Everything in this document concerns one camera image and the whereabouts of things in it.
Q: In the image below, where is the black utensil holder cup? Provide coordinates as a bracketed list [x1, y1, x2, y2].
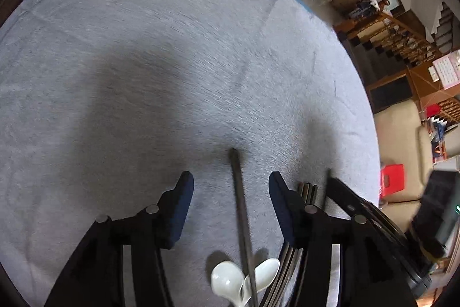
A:
[325, 170, 436, 298]

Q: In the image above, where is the red plastic child chair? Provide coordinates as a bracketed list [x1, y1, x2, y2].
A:
[380, 164, 405, 198]

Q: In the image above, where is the white ceramic spoon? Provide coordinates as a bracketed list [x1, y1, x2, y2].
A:
[210, 261, 246, 306]
[242, 258, 280, 306]

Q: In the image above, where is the beige sofa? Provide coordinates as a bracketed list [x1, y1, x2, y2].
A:
[373, 100, 433, 231]

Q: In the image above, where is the light blue table cloth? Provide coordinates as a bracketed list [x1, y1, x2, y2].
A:
[1, 0, 380, 306]

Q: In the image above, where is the wooden stair railing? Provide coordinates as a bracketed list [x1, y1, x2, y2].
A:
[345, 12, 442, 67]

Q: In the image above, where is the wall calendar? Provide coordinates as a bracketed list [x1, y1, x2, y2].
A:
[433, 50, 460, 89]

